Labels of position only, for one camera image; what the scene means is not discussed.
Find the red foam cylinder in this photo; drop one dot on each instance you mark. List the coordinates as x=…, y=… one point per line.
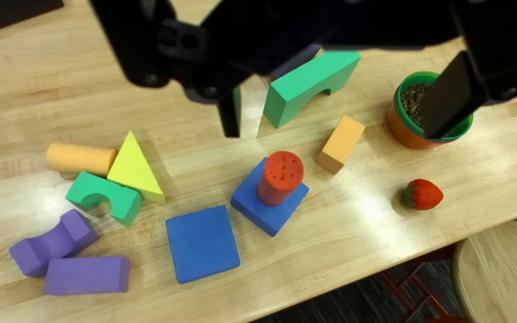
x=281, y=172

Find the round wooden stool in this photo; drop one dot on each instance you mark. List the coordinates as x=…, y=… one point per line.
x=484, y=275

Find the blue flat foam square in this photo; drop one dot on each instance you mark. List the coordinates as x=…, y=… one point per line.
x=201, y=242

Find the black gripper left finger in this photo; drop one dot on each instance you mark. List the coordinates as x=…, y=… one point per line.
x=229, y=113

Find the blue foam square block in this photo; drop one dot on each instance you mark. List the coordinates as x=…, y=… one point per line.
x=267, y=217

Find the green foam arch block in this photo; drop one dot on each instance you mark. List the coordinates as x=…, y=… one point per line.
x=323, y=74

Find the small green foam arch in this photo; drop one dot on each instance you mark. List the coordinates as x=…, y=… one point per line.
x=89, y=190

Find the purple foam curved block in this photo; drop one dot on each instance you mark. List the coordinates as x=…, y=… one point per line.
x=70, y=235

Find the purple foam rectangular block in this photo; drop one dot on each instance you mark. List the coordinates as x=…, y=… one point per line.
x=86, y=275

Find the red strawberry toy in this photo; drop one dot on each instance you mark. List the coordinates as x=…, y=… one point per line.
x=421, y=194

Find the orange foam cylinder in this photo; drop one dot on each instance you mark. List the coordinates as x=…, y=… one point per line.
x=79, y=158

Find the green and orange bowl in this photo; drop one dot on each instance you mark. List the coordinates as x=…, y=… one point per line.
x=403, y=120

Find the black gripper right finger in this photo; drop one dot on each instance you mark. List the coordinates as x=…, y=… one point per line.
x=452, y=97

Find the yellow foam triangle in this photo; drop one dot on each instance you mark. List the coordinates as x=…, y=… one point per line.
x=132, y=169

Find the orange foam rectangular block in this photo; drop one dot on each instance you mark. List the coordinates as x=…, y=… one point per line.
x=339, y=144

